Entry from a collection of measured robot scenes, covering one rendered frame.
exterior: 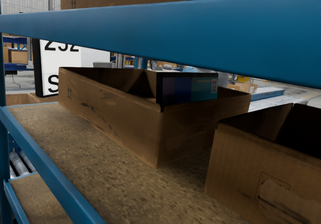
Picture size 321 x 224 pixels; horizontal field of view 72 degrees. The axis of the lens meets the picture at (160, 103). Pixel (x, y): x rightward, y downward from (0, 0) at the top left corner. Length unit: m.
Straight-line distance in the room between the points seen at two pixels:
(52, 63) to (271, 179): 0.99
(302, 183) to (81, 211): 0.22
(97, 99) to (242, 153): 0.30
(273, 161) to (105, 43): 0.20
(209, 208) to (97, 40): 0.23
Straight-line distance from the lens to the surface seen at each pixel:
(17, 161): 1.64
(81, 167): 0.35
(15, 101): 2.03
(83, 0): 0.53
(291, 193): 0.27
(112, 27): 0.18
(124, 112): 0.38
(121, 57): 1.26
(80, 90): 0.53
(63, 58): 1.14
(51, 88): 1.10
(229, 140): 0.28
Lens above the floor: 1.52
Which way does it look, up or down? 14 degrees down
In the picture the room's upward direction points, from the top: 7 degrees clockwise
